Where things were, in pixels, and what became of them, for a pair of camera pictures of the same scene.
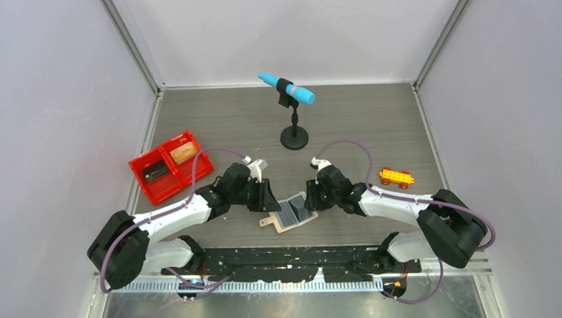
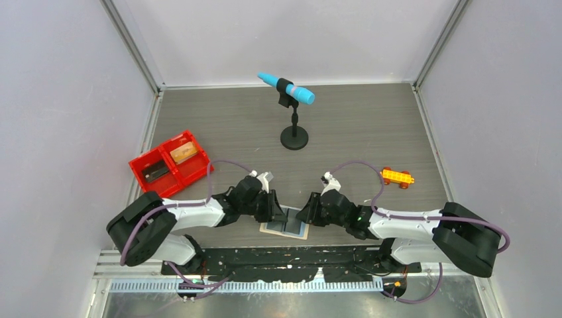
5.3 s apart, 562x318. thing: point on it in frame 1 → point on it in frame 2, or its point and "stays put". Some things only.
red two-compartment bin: (168, 168) stays put
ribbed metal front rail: (253, 286) stays put
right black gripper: (313, 203) → (310, 213)
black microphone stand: (293, 138) stays put
